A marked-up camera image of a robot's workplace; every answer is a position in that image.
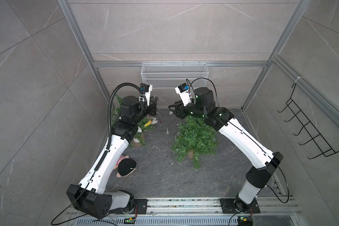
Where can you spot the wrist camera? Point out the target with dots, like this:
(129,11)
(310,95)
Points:
(184,93)
(145,93)

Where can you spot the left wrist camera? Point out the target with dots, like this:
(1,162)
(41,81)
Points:
(145,93)

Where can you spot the small green christmas tree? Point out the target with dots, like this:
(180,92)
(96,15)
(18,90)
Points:
(194,137)
(139,139)

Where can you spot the black wire hook rack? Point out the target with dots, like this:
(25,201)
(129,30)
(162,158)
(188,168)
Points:
(314,135)

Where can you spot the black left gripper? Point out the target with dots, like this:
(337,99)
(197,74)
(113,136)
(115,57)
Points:
(150,108)

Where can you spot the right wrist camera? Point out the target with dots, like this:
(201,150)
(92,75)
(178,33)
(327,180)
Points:
(184,93)

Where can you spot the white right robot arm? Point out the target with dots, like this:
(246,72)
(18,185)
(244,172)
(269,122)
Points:
(264,162)

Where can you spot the white wire mesh basket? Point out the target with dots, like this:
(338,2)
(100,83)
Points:
(171,75)

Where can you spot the metal base rail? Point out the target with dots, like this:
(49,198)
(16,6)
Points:
(217,206)

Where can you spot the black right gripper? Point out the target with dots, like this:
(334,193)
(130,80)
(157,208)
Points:
(181,110)

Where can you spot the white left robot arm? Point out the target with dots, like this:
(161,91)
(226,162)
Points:
(89,195)

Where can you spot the white plush bunny keychain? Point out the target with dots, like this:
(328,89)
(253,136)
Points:
(154,121)

